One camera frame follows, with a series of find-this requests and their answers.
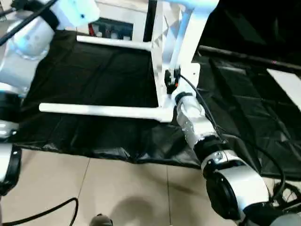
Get long black bar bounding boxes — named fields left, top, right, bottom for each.
left=198, top=45, right=301, bottom=72

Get black glossy mat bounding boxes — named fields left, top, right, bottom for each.
left=0, top=29, right=301, bottom=182

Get white cabinet with glass doors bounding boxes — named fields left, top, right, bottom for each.
left=88, top=0, right=151, bottom=42

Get white flat board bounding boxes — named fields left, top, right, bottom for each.
left=267, top=68, right=301, bottom=106

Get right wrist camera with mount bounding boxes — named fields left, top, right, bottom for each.
left=168, top=62, right=201, bottom=101

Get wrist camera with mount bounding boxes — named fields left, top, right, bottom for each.
left=168, top=62, right=201, bottom=101
left=49, top=0, right=101, bottom=29

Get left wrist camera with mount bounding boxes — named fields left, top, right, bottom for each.
left=49, top=0, right=101, bottom=29

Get tangled black floor cables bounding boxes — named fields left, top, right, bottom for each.
left=269, top=180, right=301, bottom=210

